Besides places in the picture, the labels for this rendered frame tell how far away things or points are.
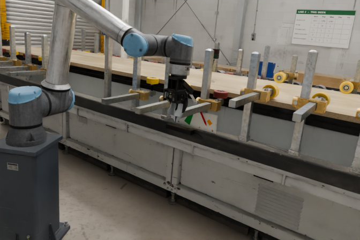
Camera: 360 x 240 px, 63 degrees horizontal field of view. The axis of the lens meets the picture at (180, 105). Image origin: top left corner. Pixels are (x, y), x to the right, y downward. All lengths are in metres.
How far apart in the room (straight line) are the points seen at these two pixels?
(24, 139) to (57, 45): 0.49
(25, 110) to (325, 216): 1.62
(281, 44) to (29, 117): 7.99
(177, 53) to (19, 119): 0.84
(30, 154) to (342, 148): 1.50
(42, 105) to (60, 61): 0.24
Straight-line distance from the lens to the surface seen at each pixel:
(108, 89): 2.06
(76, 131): 2.85
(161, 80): 1.94
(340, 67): 8.61
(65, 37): 1.62
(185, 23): 10.63
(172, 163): 2.09
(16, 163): 1.65
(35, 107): 1.61
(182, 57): 1.22
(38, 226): 1.79
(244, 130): 1.51
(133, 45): 1.16
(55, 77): 1.67
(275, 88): 1.61
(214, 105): 1.55
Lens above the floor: 1.20
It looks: 14 degrees down
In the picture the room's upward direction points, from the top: 5 degrees clockwise
